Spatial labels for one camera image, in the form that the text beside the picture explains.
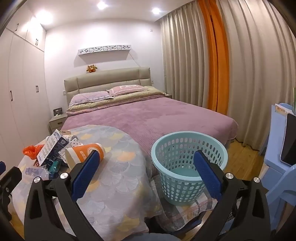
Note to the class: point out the beige padded headboard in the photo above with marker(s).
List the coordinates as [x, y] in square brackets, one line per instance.
[104, 78]

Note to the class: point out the orange plastic bag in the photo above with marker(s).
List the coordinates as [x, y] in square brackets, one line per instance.
[31, 150]

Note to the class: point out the clear plastic bottle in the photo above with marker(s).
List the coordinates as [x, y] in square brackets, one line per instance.
[34, 172]

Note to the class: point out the grey nightstand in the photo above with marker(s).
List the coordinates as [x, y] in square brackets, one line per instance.
[56, 124]
[168, 96]

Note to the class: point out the orange plush toy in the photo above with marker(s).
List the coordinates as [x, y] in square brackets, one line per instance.
[91, 69]

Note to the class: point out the beige curtain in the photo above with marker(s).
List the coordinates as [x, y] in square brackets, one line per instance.
[185, 58]
[254, 69]

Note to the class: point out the plaid cloth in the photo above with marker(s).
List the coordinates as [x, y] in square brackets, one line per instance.
[185, 213]

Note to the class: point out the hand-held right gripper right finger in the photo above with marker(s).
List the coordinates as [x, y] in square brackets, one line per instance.
[208, 171]

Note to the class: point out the polka dot packet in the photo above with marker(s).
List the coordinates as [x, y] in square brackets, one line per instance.
[74, 141]

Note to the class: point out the dark photo frame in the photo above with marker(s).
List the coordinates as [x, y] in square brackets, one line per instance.
[57, 111]

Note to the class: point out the pink pillow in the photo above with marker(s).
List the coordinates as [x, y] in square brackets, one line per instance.
[129, 90]

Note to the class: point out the white and dark cardboard box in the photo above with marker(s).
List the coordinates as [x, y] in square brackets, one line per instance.
[52, 146]

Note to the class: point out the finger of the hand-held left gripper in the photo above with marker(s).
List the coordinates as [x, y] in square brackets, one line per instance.
[12, 178]

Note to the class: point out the orange and cream paper cup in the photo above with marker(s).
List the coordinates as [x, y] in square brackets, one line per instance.
[81, 153]

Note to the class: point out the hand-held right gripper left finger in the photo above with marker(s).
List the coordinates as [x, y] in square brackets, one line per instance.
[85, 171]

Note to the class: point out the teal plastic basket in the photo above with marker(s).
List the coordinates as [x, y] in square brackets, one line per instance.
[175, 185]

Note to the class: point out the ceiling light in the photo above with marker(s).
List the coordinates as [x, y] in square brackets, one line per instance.
[156, 10]
[101, 5]

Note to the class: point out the orange curtain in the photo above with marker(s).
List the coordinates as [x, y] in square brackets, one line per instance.
[219, 69]

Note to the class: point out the lilac pillow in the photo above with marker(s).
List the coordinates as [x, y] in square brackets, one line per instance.
[90, 97]

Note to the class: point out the white wall shelf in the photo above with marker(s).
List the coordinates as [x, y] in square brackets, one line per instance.
[105, 49]

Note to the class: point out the folded beige quilt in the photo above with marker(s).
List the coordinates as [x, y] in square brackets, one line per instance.
[129, 98]

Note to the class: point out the white wardrobe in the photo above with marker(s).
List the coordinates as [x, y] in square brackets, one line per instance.
[25, 88]

